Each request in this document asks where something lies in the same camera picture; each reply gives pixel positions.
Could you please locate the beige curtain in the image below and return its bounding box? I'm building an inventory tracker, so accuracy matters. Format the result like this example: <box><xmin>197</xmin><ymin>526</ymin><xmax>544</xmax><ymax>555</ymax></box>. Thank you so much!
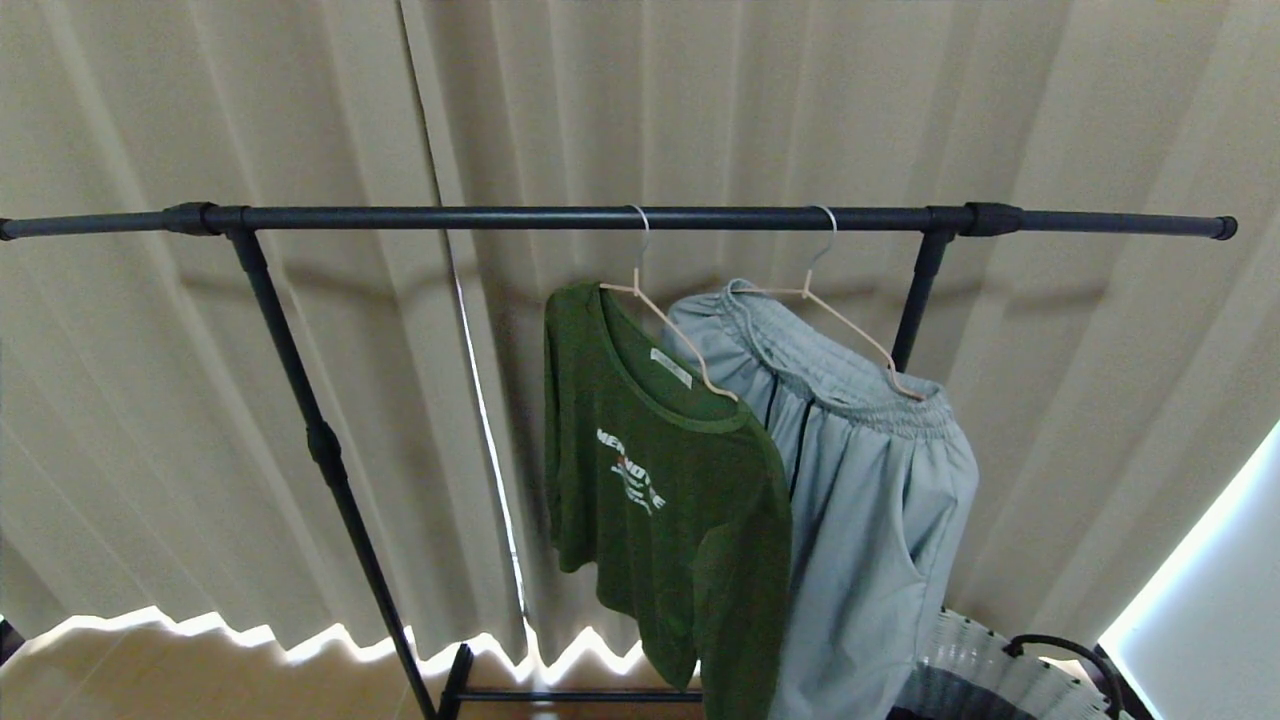
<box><xmin>0</xmin><ymin>0</ymin><xmax>1280</xmax><ymax>666</ymax></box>

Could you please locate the pink clothes hanger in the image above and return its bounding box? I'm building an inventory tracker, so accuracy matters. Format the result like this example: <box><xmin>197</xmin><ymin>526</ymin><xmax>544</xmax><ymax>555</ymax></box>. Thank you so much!
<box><xmin>732</xmin><ymin>205</ymin><xmax>927</xmax><ymax>403</ymax></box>
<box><xmin>598</xmin><ymin>205</ymin><xmax>741</xmax><ymax>404</ymax></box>

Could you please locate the white laundry basket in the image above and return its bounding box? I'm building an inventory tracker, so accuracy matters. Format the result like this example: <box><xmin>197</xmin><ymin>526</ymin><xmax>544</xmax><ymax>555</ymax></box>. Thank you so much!
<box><xmin>885</xmin><ymin>608</ymin><xmax>1136</xmax><ymax>720</ymax></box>

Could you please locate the pale grey printed garment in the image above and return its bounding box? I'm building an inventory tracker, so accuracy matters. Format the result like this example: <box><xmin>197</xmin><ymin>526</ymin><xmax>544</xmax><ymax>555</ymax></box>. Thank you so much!
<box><xmin>660</xmin><ymin>280</ymin><xmax>981</xmax><ymax>720</ymax></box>

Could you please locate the black clothes rack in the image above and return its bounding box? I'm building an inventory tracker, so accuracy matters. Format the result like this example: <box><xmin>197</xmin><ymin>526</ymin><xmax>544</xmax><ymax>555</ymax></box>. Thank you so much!
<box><xmin>0</xmin><ymin>202</ymin><xmax>1239</xmax><ymax>720</ymax></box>

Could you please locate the green long-sleeved shirt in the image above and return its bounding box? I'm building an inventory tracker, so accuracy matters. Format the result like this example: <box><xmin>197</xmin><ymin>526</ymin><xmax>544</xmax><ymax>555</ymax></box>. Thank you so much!
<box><xmin>543</xmin><ymin>283</ymin><xmax>794</xmax><ymax>720</ymax></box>

